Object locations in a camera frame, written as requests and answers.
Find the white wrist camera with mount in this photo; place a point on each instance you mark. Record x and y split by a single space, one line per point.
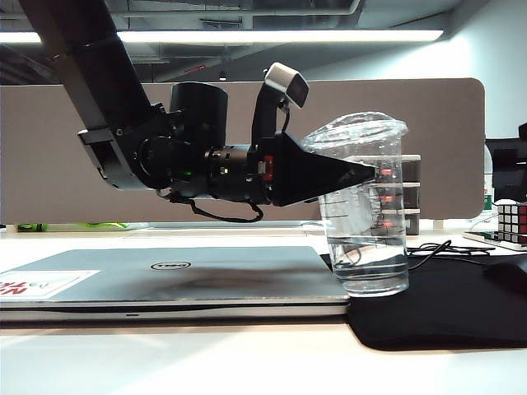
284 80

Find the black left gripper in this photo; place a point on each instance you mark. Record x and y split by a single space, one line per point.
239 173

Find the dark green object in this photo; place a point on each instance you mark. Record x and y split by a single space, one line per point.
31 227

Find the brown desk divider panel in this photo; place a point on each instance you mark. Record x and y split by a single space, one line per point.
444 123

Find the white divider foot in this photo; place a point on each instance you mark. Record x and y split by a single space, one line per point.
438 224

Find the bright green object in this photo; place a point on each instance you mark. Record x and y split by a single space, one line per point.
103 226

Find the clear bottle with green label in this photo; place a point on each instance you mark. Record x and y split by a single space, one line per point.
488 181

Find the white round object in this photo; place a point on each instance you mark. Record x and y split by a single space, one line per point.
505 202

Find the black monitor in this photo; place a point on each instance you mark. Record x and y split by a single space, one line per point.
508 173

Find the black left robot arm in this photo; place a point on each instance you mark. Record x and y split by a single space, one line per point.
103 82

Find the white flat device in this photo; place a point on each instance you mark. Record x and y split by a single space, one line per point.
481 237

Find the Rubik's cube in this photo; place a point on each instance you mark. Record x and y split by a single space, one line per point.
510 224

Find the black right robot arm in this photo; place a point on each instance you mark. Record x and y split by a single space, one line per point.
523 131

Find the white three-drawer desk organizer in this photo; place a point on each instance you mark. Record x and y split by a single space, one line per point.
411 158

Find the silver Dell laptop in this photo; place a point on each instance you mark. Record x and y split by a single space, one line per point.
123 284

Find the clear plastic Starbucks cup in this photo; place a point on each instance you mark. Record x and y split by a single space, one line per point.
370 247

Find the black mouse pad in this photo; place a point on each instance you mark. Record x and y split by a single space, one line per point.
444 308

